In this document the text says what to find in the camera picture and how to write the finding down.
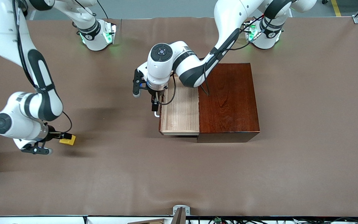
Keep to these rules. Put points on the small green connector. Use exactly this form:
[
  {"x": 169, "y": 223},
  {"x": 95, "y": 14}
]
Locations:
[{"x": 218, "y": 220}]

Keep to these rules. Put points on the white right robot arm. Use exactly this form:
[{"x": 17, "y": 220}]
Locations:
[{"x": 39, "y": 81}]

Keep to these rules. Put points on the beige metal bar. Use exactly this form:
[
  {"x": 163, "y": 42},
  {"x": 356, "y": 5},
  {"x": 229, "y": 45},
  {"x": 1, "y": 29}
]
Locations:
[{"x": 179, "y": 217}]

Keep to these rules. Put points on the yellow cube block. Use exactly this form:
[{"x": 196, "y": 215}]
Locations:
[{"x": 68, "y": 142}]

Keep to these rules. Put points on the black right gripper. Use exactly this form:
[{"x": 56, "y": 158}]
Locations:
[{"x": 53, "y": 134}]

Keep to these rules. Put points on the light wooden drawer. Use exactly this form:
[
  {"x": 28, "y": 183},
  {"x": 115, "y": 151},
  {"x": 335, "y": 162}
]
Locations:
[{"x": 182, "y": 118}]

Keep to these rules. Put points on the dark red wooden cabinet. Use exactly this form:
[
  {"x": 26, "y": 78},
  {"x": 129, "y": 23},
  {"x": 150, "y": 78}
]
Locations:
[{"x": 228, "y": 105}]

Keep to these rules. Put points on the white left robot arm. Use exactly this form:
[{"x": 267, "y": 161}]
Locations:
[{"x": 228, "y": 18}]

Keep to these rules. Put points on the yellow floor tape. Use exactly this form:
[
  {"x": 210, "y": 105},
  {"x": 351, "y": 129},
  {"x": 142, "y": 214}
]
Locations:
[{"x": 336, "y": 7}]

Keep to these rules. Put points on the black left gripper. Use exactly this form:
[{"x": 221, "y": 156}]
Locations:
[{"x": 153, "y": 95}]

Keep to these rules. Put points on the brown table cover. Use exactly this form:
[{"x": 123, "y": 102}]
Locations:
[{"x": 135, "y": 174}]

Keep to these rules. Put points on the brown cardboard piece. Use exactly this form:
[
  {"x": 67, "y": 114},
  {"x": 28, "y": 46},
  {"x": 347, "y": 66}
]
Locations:
[{"x": 151, "y": 221}]

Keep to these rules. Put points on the small metal bracket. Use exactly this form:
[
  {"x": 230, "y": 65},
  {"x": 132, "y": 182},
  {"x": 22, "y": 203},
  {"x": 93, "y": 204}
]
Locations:
[{"x": 181, "y": 206}]

